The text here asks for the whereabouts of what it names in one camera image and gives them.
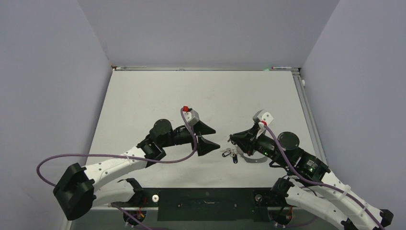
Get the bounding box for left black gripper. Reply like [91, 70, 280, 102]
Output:
[160, 120, 219, 155]

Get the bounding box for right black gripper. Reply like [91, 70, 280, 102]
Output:
[230, 123, 289, 165]

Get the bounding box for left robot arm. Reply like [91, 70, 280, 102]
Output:
[53, 119, 220, 220]

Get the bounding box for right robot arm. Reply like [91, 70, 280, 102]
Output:
[229, 122, 394, 230]

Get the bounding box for keys with black tags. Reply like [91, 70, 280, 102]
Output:
[221, 148, 238, 164]

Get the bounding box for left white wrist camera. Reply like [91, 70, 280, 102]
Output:
[182, 106, 200, 127]

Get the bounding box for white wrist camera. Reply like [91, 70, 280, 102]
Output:
[182, 106, 200, 127]
[252, 110, 274, 129]

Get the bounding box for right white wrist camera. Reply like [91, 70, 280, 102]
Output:
[252, 110, 274, 129]

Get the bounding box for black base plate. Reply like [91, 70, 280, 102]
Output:
[115, 187, 293, 224]

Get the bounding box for aluminium rail frame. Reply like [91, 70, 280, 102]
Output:
[292, 71, 328, 165]

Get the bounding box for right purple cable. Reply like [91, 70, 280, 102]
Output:
[260, 122, 386, 230]

